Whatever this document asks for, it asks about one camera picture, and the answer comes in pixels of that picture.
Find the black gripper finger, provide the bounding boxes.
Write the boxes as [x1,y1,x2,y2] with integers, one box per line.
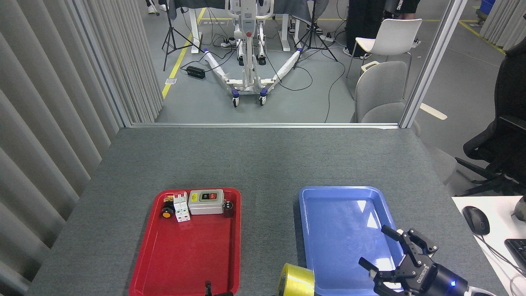
[205,281,233,296]

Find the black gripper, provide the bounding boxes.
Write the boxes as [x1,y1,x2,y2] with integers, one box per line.
[358,225,469,296]

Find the yellow tape roll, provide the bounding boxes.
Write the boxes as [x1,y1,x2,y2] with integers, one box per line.
[277,263,315,296]

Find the red plastic tray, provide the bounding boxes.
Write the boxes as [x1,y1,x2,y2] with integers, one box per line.
[129,188,242,296]

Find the blue plastic tray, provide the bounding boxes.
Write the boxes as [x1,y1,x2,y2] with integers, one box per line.
[299,186,413,296]

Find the white circuit breaker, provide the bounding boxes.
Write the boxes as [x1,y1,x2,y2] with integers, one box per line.
[173,192,191,223]

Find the black computer mouse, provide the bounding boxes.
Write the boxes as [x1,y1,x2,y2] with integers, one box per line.
[462,206,490,236]

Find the white side desk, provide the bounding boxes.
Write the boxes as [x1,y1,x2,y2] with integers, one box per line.
[451,196,526,296]

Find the black keyboard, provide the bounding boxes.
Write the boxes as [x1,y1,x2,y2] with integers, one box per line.
[504,238,526,277]

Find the beige wooden board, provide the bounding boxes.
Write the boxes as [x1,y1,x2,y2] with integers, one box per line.
[419,103,448,120]

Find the grey padded chair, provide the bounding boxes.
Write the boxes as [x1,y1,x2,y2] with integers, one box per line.
[350,61,422,136]

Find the black office chair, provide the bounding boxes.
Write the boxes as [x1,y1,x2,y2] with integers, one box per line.
[455,39,526,197]

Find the white stand on wheels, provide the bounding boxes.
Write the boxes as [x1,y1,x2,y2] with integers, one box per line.
[203,0,303,108]

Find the white plastic chair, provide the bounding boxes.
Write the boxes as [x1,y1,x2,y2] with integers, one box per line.
[346,18,423,99]

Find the black tripod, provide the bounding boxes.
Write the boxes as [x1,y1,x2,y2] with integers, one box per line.
[161,0,205,72]
[293,0,338,69]

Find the person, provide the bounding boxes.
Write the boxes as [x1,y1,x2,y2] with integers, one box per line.
[384,0,422,20]
[343,0,389,61]

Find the grey vertical blinds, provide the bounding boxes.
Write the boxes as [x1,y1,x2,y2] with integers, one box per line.
[480,0,526,51]
[0,0,164,296]

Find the grey two-button switch box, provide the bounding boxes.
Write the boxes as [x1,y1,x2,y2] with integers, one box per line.
[188,189,225,215]

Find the black mouse cable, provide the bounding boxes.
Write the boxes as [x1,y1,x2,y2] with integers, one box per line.
[479,234,526,277]

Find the black floor cable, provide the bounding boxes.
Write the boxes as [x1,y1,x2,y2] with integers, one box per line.
[324,41,346,123]

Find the silver aluminium rail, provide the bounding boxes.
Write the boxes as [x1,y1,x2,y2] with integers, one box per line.
[131,123,401,130]

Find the silver aluminium post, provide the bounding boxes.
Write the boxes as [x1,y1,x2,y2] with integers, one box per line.
[399,0,469,129]

